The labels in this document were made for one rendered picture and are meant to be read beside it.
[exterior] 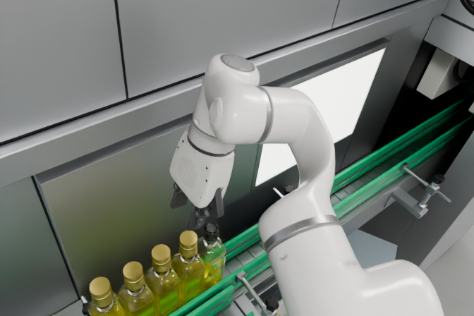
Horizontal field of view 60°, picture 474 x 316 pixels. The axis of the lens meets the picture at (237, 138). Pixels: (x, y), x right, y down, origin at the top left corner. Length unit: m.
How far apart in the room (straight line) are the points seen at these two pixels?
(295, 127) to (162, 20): 0.28
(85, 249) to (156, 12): 0.48
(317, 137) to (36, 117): 0.40
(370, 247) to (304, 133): 0.89
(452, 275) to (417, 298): 2.03
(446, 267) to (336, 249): 2.07
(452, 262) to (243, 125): 2.11
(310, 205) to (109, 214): 0.49
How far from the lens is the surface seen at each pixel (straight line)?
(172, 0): 0.66
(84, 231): 0.84
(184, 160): 0.65
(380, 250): 1.39
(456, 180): 1.54
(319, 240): 0.41
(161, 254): 0.78
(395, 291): 0.43
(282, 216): 0.42
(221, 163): 0.60
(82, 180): 0.73
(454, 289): 2.42
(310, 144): 0.52
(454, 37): 1.38
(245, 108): 0.47
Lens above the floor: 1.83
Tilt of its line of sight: 43 degrees down
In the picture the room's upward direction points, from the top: 7 degrees clockwise
